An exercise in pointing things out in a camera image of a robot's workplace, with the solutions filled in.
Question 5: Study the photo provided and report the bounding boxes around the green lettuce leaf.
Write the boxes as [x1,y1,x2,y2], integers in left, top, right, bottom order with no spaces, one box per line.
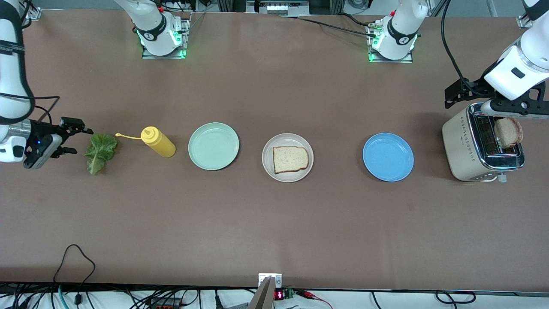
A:
[84,134,118,175]

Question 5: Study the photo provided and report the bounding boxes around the toasted brown bread slice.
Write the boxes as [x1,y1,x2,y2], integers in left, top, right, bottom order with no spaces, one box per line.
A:
[493,118,524,149]

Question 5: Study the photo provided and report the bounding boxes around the yellow squeeze bottle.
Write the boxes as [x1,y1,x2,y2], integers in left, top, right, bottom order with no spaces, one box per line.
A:
[115,126,176,158]

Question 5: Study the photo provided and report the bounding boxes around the pale bread slice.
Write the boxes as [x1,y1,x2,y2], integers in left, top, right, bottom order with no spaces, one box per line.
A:
[273,146,309,174]

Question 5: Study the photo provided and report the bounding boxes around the blue plate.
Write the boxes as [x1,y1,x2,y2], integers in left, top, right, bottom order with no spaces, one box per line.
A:
[363,133,414,182]

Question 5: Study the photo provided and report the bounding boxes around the mint green plate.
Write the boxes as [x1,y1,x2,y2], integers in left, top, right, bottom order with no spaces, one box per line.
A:
[188,122,240,171]

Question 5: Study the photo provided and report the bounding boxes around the beige plate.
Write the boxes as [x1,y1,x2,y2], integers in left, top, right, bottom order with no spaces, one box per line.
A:
[262,133,314,183]

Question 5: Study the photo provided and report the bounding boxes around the beige chrome toaster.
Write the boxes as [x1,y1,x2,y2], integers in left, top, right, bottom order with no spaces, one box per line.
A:
[442,103,526,183]

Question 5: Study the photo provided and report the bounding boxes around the grey electrical box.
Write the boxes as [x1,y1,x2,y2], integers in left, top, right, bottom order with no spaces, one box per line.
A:
[247,0,309,15]

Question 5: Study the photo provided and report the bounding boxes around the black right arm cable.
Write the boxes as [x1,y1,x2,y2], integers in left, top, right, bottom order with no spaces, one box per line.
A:
[19,0,61,125]

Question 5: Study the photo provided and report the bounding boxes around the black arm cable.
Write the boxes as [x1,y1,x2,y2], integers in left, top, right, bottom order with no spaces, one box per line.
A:
[19,0,61,125]
[441,0,487,97]

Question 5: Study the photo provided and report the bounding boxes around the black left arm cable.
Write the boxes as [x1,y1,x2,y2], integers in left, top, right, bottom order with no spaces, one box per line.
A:
[441,0,487,97]

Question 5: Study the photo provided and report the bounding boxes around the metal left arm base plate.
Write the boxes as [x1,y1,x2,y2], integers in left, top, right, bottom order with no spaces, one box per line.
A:
[367,24,414,64]

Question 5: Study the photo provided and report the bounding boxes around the thin black looped cable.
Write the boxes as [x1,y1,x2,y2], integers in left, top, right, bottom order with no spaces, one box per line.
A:
[54,244,96,285]

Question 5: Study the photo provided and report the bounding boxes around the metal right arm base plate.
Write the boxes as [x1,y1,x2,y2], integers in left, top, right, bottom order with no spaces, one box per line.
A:
[142,12,191,60]

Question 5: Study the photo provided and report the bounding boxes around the long black table cable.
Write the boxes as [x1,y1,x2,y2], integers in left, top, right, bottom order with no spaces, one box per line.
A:
[279,15,378,38]

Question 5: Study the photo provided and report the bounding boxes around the black coiled floor cable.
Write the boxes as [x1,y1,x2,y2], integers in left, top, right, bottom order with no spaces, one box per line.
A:
[435,291,477,304]

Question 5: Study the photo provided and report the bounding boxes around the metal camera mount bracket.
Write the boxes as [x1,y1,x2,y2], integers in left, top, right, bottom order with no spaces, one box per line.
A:
[257,273,283,309]

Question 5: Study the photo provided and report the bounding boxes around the red alligator clip wires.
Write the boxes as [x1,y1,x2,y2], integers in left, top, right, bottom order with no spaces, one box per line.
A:
[296,290,333,309]

